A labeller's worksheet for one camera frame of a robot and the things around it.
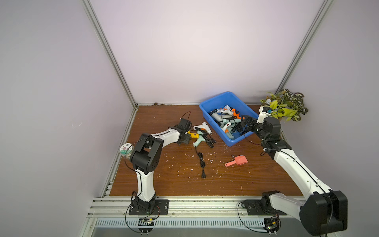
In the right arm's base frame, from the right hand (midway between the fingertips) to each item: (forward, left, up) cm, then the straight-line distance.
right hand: (250, 114), depth 79 cm
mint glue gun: (+11, +4, -20) cm, 23 cm away
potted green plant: (+14, -28, -7) cm, 32 cm away
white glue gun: (+9, +25, -24) cm, 36 cm away
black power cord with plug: (-17, +26, -27) cm, 41 cm away
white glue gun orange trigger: (+5, +10, -20) cm, 23 cm away
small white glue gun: (+22, +7, -21) cm, 31 cm away
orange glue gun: (+19, +1, -22) cm, 29 cm away
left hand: (+1, +37, -25) cm, 45 cm away
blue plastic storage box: (+30, +12, -19) cm, 37 cm away
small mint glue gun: (-1, +27, -24) cm, 36 cm away
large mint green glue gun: (+2, +7, -23) cm, 24 cm away
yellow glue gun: (+1, +32, -23) cm, 39 cm away
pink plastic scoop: (-15, +3, -26) cm, 31 cm away
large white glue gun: (+14, +13, -20) cm, 28 cm away
